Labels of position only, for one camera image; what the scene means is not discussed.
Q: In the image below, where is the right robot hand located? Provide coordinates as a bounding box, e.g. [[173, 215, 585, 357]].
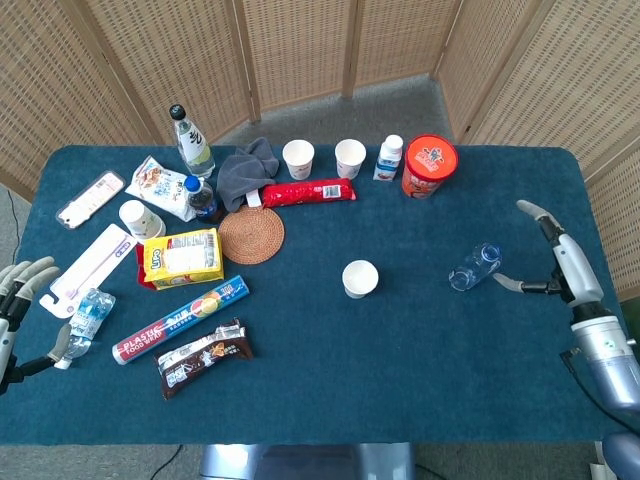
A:
[[492, 199, 605, 309]]

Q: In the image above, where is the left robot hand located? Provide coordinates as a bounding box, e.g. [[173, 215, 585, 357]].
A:
[[0, 255, 74, 396]]

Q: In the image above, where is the small clear plastic bottle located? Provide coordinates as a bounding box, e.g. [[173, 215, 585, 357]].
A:
[[448, 242, 504, 293]]

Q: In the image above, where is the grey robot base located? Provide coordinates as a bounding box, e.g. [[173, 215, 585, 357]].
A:
[[198, 442, 417, 480]]

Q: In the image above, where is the water bottle blue label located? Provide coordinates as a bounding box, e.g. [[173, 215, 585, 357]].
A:
[[53, 287, 117, 371]]

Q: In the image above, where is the cola bottle blue cap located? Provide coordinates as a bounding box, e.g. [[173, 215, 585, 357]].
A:
[[183, 175, 224, 225]]

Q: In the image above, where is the white yogurt drink bottle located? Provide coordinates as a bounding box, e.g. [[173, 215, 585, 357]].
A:
[[372, 134, 404, 182]]

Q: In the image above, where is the clear glass bottle black cap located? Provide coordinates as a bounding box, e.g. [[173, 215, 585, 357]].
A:
[[168, 103, 216, 179]]

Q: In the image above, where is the white toothbrush pack purple label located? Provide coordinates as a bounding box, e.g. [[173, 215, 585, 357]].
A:
[[41, 223, 138, 319]]

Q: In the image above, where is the white toothbrush pack orange print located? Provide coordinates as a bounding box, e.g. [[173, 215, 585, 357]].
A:
[[55, 169, 126, 230]]

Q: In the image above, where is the white paper cup lying tilted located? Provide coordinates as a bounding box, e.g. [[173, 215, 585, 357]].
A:
[[118, 199, 167, 241]]

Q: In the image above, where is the blue plastic food wrap box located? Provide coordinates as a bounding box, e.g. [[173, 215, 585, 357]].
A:
[[111, 274, 251, 365]]

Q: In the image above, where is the yellow snack box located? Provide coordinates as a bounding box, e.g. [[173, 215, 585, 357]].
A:
[[142, 227, 226, 291]]

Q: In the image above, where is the white snack bag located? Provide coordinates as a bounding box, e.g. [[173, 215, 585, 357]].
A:
[[124, 155, 197, 223]]

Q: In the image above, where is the orange instant noodle tub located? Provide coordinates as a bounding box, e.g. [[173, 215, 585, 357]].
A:
[[401, 133, 460, 200]]

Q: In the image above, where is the brown chocolate snack packet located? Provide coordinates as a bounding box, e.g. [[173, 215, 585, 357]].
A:
[[154, 317, 254, 401]]

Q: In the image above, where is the white paper cup green flower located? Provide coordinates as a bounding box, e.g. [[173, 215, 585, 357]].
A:
[[341, 259, 380, 300]]

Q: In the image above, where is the round woven rattan coaster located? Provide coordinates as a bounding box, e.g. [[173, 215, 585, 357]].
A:
[[217, 206, 286, 266]]

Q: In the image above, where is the grey cloth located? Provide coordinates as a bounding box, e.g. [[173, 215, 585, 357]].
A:
[[216, 136, 280, 213]]

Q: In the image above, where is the blue table mat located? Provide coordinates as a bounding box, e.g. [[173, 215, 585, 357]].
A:
[[0, 144, 632, 446]]

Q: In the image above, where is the red biscuit packet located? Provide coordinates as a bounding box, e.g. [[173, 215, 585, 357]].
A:
[[261, 177, 358, 209]]

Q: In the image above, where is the woven folding screen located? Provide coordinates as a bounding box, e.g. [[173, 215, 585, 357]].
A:
[[0, 0, 640, 301]]

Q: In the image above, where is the black floor cable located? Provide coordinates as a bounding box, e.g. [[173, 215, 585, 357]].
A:
[[162, 443, 184, 476], [2, 188, 22, 266]]

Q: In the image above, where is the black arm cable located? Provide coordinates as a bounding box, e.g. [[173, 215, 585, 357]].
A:
[[559, 348, 640, 434]]

